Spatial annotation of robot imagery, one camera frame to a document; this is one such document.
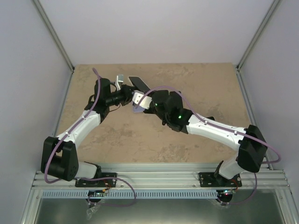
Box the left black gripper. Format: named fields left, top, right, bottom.
left=106, top=84, right=141, bottom=106

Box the lavender phone case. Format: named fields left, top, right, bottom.
left=133, top=105, right=145, bottom=113

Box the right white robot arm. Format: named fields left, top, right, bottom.
left=138, top=90, right=267, bottom=187

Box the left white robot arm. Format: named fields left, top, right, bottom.
left=41, top=78, right=136, bottom=186

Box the left controller board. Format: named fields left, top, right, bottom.
left=87, top=189, right=109, bottom=197

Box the controller board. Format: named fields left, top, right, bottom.
left=219, top=189, right=235, bottom=200
left=87, top=189, right=109, bottom=197

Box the right controller board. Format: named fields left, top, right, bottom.
left=219, top=189, right=235, bottom=200

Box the clear plastic bag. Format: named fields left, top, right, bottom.
left=86, top=203, right=98, bottom=220

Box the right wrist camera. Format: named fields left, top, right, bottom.
left=132, top=91, right=152, bottom=109

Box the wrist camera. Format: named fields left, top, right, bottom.
left=132, top=91, right=152, bottom=109
left=114, top=74, right=124, bottom=91

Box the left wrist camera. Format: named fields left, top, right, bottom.
left=114, top=74, right=124, bottom=91

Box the aluminium rail frame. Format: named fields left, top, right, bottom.
left=31, top=67, right=292, bottom=190

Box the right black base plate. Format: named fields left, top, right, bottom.
left=198, top=172, right=242, bottom=188

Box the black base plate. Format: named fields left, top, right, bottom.
left=75, top=173, right=117, bottom=188
left=198, top=172, right=242, bottom=188

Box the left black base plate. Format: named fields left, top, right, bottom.
left=75, top=173, right=117, bottom=188

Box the left aluminium corner post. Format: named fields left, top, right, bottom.
left=32, top=0, right=75, bottom=73

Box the aluminium corner post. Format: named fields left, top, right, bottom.
left=32, top=0, right=75, bottom=73
left=235, top=0, right=282, bottom=72

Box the slotted cable duct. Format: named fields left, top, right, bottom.
left=42, top=189, right=218, bottom=199

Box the right aluminium corner post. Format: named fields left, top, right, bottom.
left=235, top=0, right=282, bottom=72

